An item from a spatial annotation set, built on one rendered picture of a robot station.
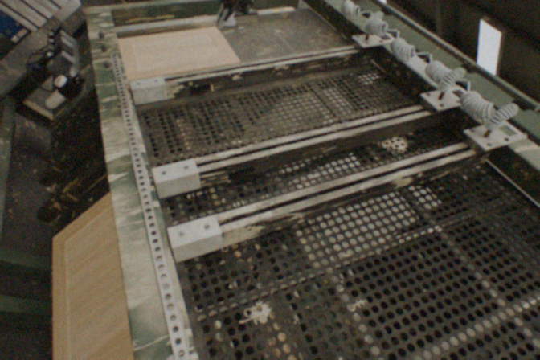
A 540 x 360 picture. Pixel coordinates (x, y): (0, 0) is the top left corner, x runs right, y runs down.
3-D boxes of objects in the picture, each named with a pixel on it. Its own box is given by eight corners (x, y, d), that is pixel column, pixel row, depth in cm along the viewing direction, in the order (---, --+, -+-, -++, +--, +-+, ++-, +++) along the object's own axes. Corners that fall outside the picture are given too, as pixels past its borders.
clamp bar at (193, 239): (169, 237, 98) (154, 177, 81) (489, 141, 135) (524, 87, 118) (177, 269, 91) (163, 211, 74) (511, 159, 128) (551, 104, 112)
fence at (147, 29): (116, 34, 177) (114, 26, 175) (290, 14, 207) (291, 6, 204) (117, 39, 174) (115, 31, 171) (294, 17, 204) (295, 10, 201)
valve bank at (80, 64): (24, 42, 164) (61, 6, 160) (53, 62, 174) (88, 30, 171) (17, 104, 132) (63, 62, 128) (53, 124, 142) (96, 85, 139)
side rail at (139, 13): (113, 25, 198) (108, 5, 190) (294, 4, 232) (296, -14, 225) (115, 30, 194) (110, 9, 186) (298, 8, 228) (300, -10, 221)
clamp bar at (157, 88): (132, 93, 143) (118, 36, 126) (379, 51, 180) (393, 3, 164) (136, 108, 137) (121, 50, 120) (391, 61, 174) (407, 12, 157)
